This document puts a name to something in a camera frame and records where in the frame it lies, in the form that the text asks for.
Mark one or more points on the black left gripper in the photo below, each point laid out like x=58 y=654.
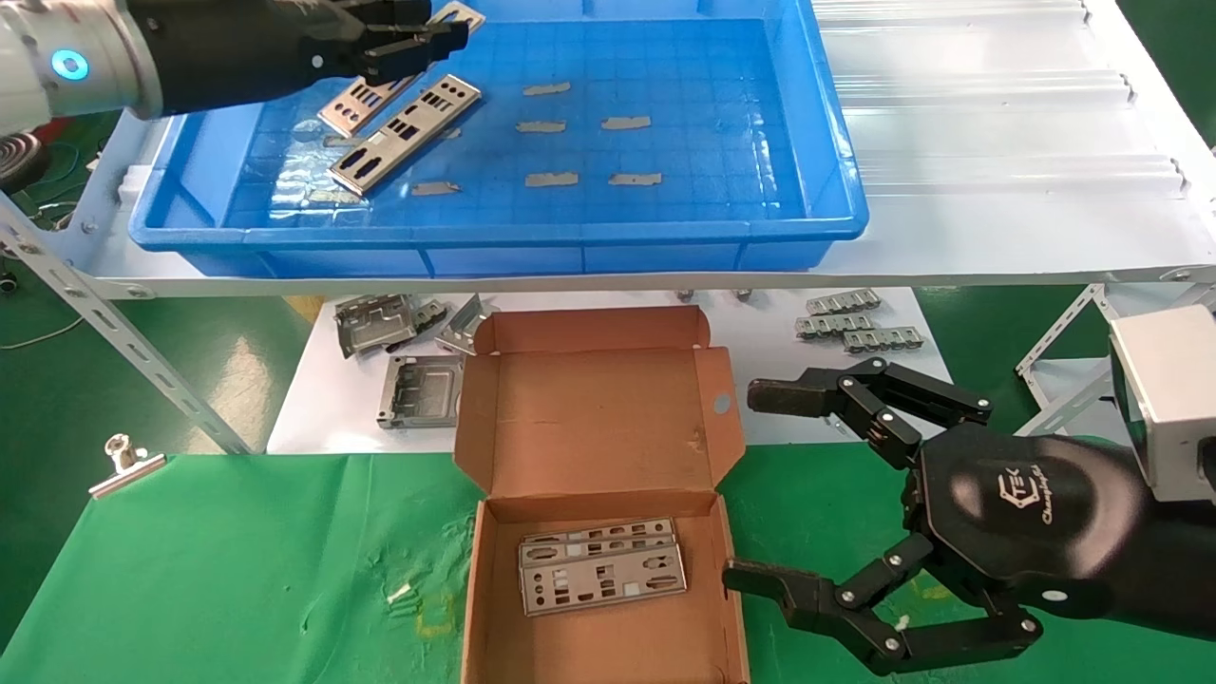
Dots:
x=247 y=47

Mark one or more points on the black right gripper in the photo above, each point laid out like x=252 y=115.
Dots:
x=1026 y=513

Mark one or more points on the silver metal IO shield plate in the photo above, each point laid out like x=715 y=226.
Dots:
x=598 y=528
x=356 y=100
x=603 y=579
x=408 y=133

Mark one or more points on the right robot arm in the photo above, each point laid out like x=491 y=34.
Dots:
x=1178 y=570

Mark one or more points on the brown cardboard box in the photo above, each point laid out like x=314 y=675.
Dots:
x=608 y=418

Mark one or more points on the blue plastic tray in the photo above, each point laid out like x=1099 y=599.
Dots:
x=665 y=218

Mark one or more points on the white flat board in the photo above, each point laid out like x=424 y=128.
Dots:
x=779 y=380

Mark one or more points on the small notched metal strip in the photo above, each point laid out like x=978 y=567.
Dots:
x=831 y=326
x=843 y=302
x=883 y=339

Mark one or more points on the small grey metal part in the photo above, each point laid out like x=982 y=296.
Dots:
x=430 y=314

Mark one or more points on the black round stool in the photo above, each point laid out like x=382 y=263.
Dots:
x=17 y=161

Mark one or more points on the slotted white angle bar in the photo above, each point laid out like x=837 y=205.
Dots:
x=104 y=318

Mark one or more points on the silver binder clip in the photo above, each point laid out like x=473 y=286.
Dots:
x=123 y=470

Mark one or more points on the green cloth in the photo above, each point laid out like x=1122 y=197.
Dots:
x=237 y=551

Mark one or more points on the white angle steel frame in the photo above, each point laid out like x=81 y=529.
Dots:
x=1059 y=366

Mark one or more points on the large grey metal bracket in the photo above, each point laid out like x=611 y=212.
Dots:
x=372 y=325

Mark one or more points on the angled grey metal bracket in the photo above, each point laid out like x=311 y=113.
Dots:
x=464 y=325

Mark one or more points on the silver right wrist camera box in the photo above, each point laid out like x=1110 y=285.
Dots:
x=1173 y=399

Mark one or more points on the square grey metal frame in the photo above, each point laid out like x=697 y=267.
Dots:
x=418 y=391

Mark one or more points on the white plastic rail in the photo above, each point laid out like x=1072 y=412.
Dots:
x=1007 y=174
x=950 y=9
x=978 y=87

